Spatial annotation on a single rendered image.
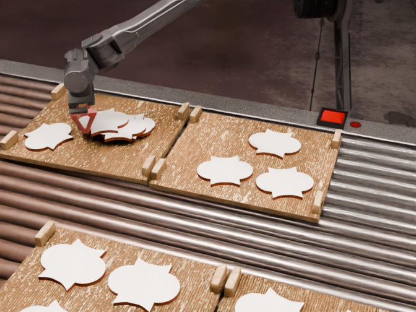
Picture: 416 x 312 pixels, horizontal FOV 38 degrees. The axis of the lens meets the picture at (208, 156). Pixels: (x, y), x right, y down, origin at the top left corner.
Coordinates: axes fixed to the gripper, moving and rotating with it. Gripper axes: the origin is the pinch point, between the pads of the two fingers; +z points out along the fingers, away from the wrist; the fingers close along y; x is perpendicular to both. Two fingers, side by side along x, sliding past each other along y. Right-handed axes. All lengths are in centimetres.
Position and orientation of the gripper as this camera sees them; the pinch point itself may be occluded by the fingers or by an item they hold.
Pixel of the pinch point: (84, 122)
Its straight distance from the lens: 162.9
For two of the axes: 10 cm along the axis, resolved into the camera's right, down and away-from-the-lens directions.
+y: -2.1, -5.7, 7.9
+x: -9.8, 1.2, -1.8
